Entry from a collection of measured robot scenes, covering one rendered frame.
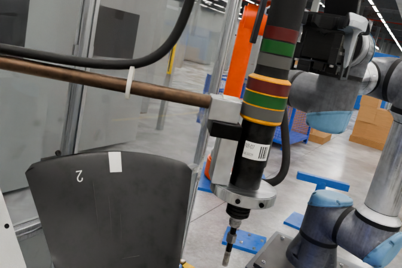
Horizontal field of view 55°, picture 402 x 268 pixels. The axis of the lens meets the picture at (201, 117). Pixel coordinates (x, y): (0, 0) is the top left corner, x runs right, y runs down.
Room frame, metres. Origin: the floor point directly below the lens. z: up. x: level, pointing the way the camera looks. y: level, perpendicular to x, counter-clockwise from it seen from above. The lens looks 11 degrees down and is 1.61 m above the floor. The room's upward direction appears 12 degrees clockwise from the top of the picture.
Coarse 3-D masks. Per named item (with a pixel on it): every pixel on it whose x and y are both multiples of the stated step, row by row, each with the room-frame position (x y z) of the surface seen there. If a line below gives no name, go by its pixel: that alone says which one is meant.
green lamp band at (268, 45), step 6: (264, 42) 0.38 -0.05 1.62; (270, 42) 0.37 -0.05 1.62; (276, 42) 0.37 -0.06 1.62; (282, 42) 0.37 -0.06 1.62; (264, 48) 0.38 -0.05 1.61; (270, 48) 0.37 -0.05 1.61; (276, 48) 0.37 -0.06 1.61; (282, 48) 0.37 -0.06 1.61; (288, 48) 0.37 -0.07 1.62; (294, 48) 0.38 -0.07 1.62; (282, 54) 0.37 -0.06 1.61; (288, 54) 0.37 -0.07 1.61
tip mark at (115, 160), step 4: (108, 152) 0.52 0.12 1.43; (112, 152) 0.52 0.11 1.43; (116, 152) 0.52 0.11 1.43; (120, 152) 0.52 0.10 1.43; (112, 156) 0.51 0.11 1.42; (116, 156) 0.52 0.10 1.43; (120, 156) 0.52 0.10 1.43; (112, 160) 0.51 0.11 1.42; (116, 160) 0.51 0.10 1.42; (120, 160) 0.51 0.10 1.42; (112, 164) 0.51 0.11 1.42; (116, 164) 0.51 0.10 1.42; (120, 164) 0.51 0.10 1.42; (112, 168) 0.50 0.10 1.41; (116, 168) 0.50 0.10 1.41; (120, 168) 0.50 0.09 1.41
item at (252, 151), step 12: (252, 132) 0.37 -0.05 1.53; (264, 132) 0.37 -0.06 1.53; (240, 144) 0.38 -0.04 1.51; (252, 144) 0.37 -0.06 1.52; (264, 144) 0.37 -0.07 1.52; (240, 156) 0.38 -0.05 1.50; (252, 156) 0.37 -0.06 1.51; (264, 156) 0.37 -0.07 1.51; (240, 168) 0.38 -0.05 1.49; (252, 168) 0.37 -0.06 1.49; (240, 180) 0.37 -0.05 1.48; (252, 180) 0.37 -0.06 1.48; (228, 204) 0.38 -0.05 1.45; (240, 216) 0.38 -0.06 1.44
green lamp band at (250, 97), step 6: (246, 90) 0.38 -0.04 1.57; (246, 96) 0.38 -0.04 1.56; (252, 96) 0.37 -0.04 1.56; (258, 96) 0.37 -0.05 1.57; (264, 96) 0.37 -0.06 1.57; (270, 96) 0.37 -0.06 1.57; (252, 102) 0.37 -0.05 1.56; (258, 102) 0.37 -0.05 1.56; (264, 102) 0.37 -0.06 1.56; (270, 102) 0.37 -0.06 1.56; (276, 102) 0.37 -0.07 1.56; (282, 102) 0.37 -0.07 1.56; (270, 108) 0.37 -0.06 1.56; (276, 108) 0.37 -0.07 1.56; (282, 108) 0.37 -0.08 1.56
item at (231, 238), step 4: (232, 228) 0.39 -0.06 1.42; (228, 232) 0.39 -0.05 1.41; (232, 232) 0.39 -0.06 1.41; (228, 236) 0.39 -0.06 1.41; (232, 236) 0.38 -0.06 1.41; (236, 236) 0.39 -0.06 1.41; (228, 240) 0.38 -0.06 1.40; (232, 240) 0.38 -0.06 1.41; (228, 244) 0.39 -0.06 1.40; (232, 244) 0.39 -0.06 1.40; (228, 248) 0.39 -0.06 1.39; (224, 252) 0.39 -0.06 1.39; (228, 252) 0.39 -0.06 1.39; (224, 256) 0.39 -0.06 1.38; (228, 256) 0.39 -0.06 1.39; (224, 260) 0.39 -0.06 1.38; (228, 260) 0.39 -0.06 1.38; (224, 264) 0.39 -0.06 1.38
